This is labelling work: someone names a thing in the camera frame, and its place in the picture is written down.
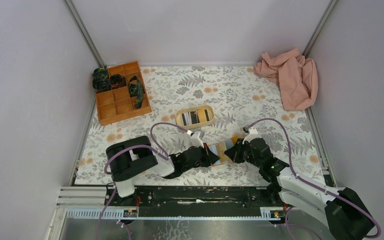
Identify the yellow leather card holder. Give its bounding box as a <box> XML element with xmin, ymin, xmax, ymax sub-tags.
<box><xmin>209</xmin><ymin>136</ymin><xmax>238</xmax><ymax>167</ymax></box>

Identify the beige oval plastic tray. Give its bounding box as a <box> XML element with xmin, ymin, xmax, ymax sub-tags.
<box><xmin>175</xmin><ymin>104</ymin><xmax>215</xmax><ymax>130</ymax></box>

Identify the grey card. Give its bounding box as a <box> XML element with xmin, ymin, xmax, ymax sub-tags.
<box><xmin>180</xmin><ymin>112</ymin><xmax>191</xmax><ymax>126</ymax></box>

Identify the orange card with black stripe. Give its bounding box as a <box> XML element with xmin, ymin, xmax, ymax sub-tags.
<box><xmin>196</xmin><ymin>109</ymin><xmax>210</xmax><ymax>123</ymax></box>

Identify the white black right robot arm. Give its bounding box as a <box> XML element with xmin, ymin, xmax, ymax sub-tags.
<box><xmin>224</xmin><ymin>138</ymin><xmax>375</xmax><ymax>240</ymax></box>

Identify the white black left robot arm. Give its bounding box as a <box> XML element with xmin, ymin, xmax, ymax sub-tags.
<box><xmin>104</xmin><ymin>136</ymin><xmax>220</xmax><ymax>198</ymax></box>

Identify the floral patterned table mat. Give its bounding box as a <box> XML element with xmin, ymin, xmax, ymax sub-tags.
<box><xmin>74</xmin><ymin>66</ymin><xmax>324</xmax><ymax>185</ymax></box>

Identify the pink crumpled cloth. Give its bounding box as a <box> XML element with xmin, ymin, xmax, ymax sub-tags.
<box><xmin>253</xmin><ymin>48</ymin><xmax>319</xmax><ymax>111</ymax></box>

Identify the orange compartment organizer tray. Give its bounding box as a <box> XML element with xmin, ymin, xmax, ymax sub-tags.
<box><xmin>95</xmin><ymin>61</ymin><xmax>152</xmax><ymax>126</ymax></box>

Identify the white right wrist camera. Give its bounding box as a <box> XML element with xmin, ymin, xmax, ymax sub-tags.
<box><xmin>242</xmin><ymin>126</ymin><xmax>260</xmax><ymax>143</ymax></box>

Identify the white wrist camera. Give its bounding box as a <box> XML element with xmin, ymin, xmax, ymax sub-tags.
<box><xmin>186</xmin><ymin>129</ymin><xmax>205</xmax><ymax>148</ymax></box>
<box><xmin>242</xmin><ymin>126</ymin><xmax>260</xmax><ymax>143</ymax></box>

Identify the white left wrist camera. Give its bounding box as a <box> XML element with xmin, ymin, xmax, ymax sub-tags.
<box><xmin>186</xmin><ymin>129</ymin><xmax>205</xmax><ymax>148</ymax></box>

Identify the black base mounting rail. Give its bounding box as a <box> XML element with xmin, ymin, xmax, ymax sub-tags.
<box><xmin>104</xmin><ymin>186</ymin><xmax>289</xmax><ymax>220</ymax></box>

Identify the dark camouflage strap in tray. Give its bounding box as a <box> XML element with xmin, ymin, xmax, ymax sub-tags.
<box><xmin>127</xmin><ymin>75</ymin><xmax>146</xmax><ymax>110</ymax></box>

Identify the dark rolled strap in tray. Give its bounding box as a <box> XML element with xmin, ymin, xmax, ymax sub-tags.
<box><xmin>109</xmin><ymin>74</ymin><xmax>127</xmax><ymax>90</ymax></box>

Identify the dark camouflage rolled strap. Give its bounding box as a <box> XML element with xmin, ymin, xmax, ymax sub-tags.
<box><xmin>91</xmin><ymin>67</ymin><xmax>112</xmax><ymax>93</ymax></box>

